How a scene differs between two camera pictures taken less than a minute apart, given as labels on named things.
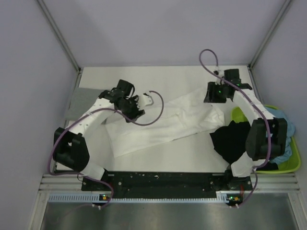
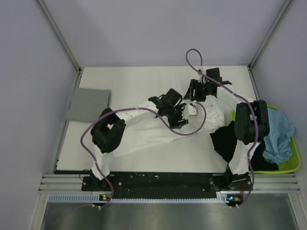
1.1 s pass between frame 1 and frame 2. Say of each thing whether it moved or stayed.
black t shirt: stayed
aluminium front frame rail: stayed
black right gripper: moved
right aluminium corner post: stayed
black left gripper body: moved
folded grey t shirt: stayed
